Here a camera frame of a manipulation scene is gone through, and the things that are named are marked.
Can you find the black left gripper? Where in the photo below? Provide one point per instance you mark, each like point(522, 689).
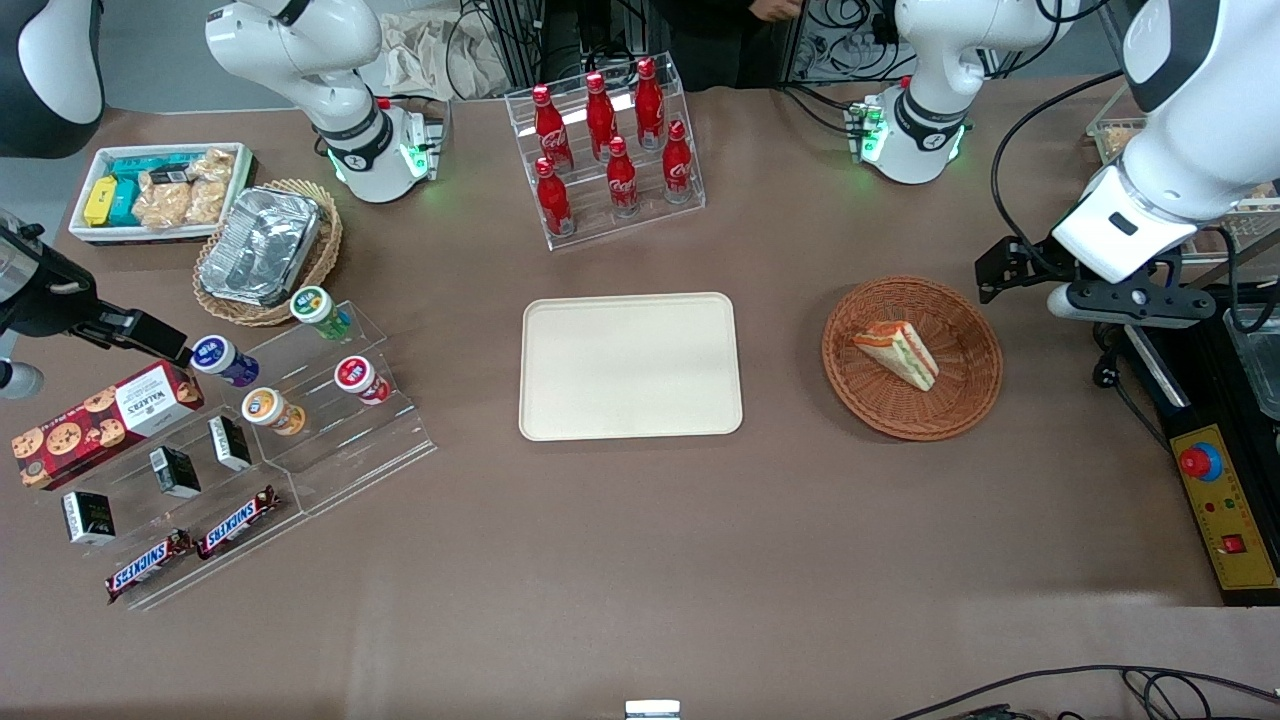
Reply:
point(1040, 259)

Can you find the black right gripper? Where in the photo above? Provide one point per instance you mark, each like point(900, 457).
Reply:
point(45, 305)

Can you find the triangle sandwich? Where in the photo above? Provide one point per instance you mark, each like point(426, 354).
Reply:
point(900, 352)

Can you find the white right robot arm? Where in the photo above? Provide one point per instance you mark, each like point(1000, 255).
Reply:
point(300, 50)

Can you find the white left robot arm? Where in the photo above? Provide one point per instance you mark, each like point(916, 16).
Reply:
point(1180, 150)

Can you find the round brown wicker basket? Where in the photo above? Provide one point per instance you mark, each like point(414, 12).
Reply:
point(960, 330)

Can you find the aluminium foil tray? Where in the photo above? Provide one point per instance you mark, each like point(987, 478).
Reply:
point(260, 245)

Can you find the oval tan wicker basket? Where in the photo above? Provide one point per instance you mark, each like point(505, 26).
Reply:
point(325, 250)

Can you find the beige rectangular tray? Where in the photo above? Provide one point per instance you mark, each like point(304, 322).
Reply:
point(630, 367)

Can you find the blue lid snack cup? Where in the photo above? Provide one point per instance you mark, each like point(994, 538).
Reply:
point(220, 358)

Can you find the red Walkers cookie box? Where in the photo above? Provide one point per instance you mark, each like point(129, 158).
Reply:
point(100, 420)

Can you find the white plastic snack bin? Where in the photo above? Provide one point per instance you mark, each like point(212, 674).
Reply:
point(90, 232)

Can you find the small black box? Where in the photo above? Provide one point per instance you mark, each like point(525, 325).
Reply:
point(88, 518)
point(230, 443)
point(174, 472)

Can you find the orange lid snack cup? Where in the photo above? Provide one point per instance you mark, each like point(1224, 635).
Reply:
point(268, 408)

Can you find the clear bag of crackers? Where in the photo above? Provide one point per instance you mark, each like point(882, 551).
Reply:
point(185, 195)

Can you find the yellow snack pack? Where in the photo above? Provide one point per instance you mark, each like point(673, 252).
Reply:
point(100, 200)

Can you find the green lid snack cup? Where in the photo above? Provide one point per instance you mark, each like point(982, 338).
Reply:
point(318, 310)

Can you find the teal snack pack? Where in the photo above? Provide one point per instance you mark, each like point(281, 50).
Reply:
point(135, 170)

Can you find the Snickers chocolate bar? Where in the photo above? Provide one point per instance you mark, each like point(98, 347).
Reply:
point(148, 567)
point(238, 522)

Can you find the clear acrylic stepped stand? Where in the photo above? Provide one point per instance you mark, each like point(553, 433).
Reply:
point(250, 520)
point(370, 450)

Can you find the red lid snack cup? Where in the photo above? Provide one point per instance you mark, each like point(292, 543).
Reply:
point(358, 377)

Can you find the red cola bottle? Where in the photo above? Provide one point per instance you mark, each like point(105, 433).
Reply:
point(677, 165)
point(554, 205)
point(551, 130)
point(600, 115)
point(649, 100)
point(622, 180)

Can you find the black machine with yellow panel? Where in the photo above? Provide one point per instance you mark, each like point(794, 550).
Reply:
point(1230, 520)

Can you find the person in dark clothing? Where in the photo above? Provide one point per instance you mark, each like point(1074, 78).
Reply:
point(720, 40)

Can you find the clear acrylic bottle rack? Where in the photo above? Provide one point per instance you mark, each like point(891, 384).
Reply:
point(640, 220)

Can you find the crumpled clear plastic bag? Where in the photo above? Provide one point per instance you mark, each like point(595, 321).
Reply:
point(430, 60)

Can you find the small silver device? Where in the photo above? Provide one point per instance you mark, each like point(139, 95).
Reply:
point(652, 710)

